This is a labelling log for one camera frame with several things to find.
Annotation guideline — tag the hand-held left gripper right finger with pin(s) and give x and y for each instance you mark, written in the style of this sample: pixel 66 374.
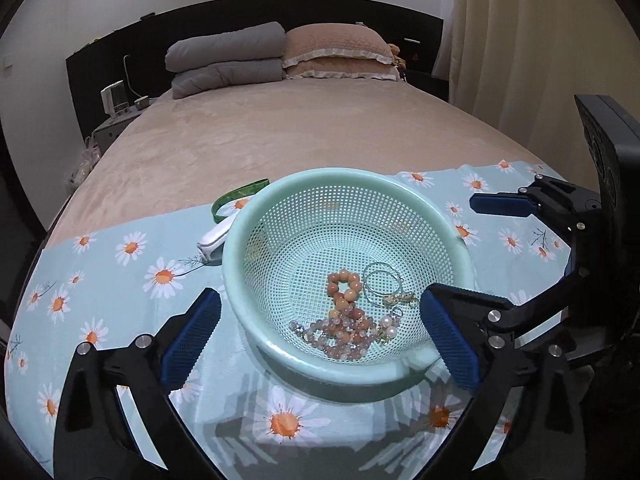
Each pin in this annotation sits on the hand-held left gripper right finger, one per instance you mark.
pixel 452 345

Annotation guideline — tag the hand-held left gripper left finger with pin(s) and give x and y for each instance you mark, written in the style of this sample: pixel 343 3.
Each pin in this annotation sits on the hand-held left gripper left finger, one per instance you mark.
pixel 192 340

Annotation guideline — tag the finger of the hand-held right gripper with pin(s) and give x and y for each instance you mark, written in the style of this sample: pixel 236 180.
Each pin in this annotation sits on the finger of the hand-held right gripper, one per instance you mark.
pixel 470 296
pixel 500 205

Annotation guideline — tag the small dangling earring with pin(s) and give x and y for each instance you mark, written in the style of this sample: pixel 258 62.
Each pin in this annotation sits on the small dangling earring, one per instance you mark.
pixel 397 313
pixel 299 328

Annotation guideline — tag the pearl earring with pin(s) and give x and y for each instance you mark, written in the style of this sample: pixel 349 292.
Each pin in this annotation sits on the pearl earring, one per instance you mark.
pixel 389 332

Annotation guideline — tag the thin silver bangle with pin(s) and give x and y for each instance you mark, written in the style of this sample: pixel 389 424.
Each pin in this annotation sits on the thin silver bangle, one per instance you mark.
pixel 380 264

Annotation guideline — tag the mint green plastic basket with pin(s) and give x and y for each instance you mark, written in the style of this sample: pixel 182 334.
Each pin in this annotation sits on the mint green plastic basket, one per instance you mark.
pixel 310 220

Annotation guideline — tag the daisy printed cloth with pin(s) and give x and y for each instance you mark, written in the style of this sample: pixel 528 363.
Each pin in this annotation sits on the daisy printed cloth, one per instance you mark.
pixel 125 280

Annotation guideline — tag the beige curtain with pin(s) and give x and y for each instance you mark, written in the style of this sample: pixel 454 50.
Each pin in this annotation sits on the beige curtain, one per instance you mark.
pixel 525 60

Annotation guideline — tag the black bedside cabinet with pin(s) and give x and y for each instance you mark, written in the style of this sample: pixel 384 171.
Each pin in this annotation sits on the black bedside cabinet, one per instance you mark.
pixel 425 82

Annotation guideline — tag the green bangle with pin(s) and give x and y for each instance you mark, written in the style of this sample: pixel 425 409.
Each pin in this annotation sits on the green bangle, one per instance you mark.
pixel 245 189

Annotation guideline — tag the yellow plush toy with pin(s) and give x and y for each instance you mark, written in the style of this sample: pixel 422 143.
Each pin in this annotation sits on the yellow plush toy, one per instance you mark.
pixel 396 51

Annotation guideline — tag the tan ruffled pillow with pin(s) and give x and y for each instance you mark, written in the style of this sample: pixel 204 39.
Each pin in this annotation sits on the tan ruffled pillow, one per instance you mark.
pixel 340 71
pixel 330 42

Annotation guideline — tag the tan bed blanket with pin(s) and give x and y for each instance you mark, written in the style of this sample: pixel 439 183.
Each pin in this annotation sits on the tan bed blanket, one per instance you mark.
pixel 300 135

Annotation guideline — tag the grey nightstand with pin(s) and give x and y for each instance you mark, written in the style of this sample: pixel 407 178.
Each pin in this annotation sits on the grey nightstand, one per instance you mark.
pixel 107 132

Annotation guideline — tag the small white appliance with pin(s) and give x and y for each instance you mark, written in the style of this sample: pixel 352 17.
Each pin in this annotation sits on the small white appliance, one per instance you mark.
pixel 112 99

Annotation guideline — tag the grey folded quilt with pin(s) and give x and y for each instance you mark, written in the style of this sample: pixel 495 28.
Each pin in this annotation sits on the grey folded quilt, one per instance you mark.
pixel 225 55

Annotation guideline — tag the black headboard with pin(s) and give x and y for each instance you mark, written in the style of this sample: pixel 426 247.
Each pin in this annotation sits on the black headboard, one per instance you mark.
pixel 150 35

